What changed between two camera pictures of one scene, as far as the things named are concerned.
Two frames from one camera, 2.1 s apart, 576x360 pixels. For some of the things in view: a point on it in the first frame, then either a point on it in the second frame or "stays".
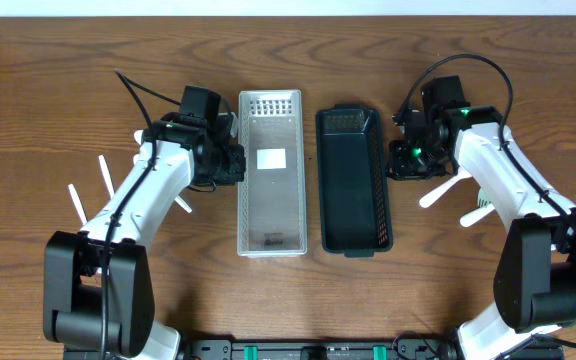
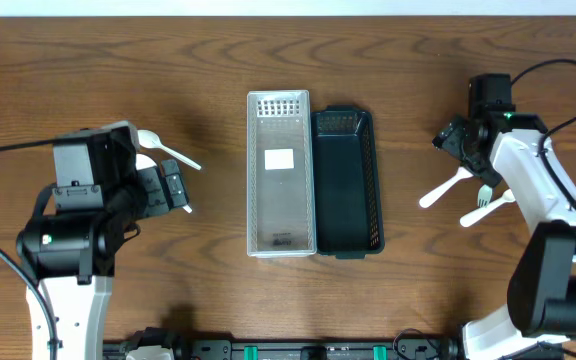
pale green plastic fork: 483,199 stays
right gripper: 399,170 to 452,133
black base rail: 322,348 stays
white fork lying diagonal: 475,215 stays
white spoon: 441,188 stays
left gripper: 234,170 to 154,202
